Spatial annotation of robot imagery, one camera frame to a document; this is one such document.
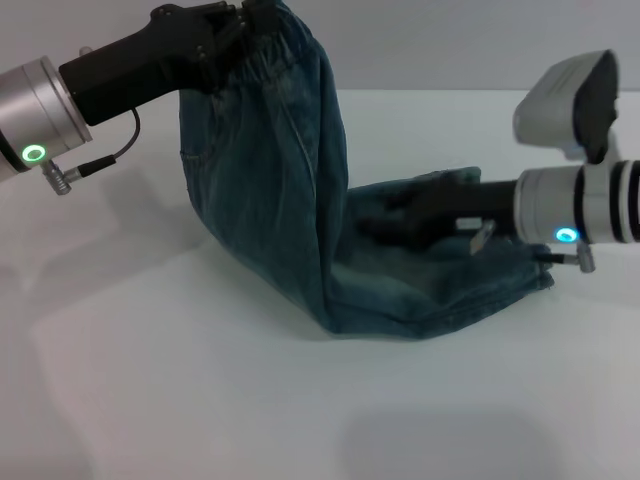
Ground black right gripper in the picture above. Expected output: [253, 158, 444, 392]
[356, 177, 525, 252]

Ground right arm cable with connector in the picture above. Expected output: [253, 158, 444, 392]
[536, 242, 597, 275]

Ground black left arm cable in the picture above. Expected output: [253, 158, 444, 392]
[41, 106, 142, 197]

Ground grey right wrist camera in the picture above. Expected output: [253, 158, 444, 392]
[511, 49, 622, 165]

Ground blue denim shorts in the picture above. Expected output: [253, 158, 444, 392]
[177, 0, 556, 342]

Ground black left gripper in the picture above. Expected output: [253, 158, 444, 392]
[58, 0, 277, 127]

